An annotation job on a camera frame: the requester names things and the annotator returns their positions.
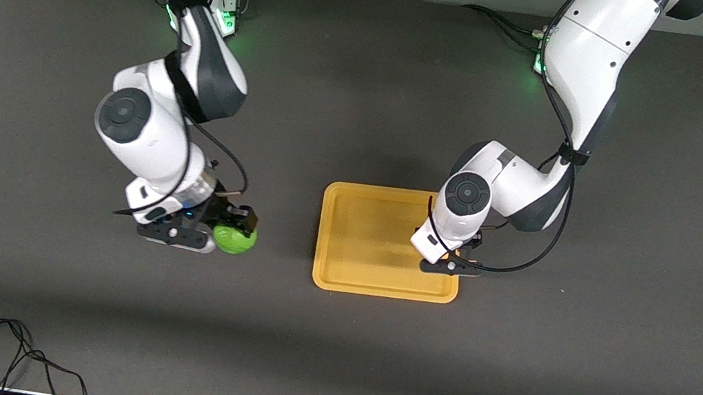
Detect orange plastic tray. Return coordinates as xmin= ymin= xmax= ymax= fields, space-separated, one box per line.
xmin=309 ymin=176 xmax=472 ymax=309

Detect black left base cables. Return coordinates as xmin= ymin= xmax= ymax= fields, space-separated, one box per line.
xmin=456 ymin=2 xmax=553 ymax=52

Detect dark grey table mat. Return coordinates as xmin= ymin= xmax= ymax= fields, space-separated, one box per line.
xmin=0 ymin=0 xmax=703 ymax=395

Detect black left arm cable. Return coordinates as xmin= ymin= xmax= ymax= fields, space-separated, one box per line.
xmin=418 ymin=0 xmax=606 ymax=284

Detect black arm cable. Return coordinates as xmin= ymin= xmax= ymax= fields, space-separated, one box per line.
xmin=61 ymin=0 xmax=277 ymax=235
xmin=418 ymin=0 xmax=606 ymax=284

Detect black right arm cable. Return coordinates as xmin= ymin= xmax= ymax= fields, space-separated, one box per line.
xmin=61 ymin=0 xmax=277 ymax=235

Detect green apple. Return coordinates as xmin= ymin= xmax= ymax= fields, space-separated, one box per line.
xmin=210 ymin=223 xmax=260 ymax=259

